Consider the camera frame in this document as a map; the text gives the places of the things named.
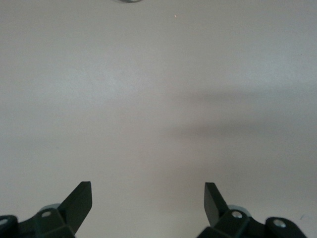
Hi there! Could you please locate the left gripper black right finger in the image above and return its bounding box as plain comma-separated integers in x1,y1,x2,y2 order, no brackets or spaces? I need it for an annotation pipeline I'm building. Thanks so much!
196,182,309,238

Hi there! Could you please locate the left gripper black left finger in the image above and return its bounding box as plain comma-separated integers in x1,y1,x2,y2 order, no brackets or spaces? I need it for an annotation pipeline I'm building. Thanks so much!
0,181,93,238

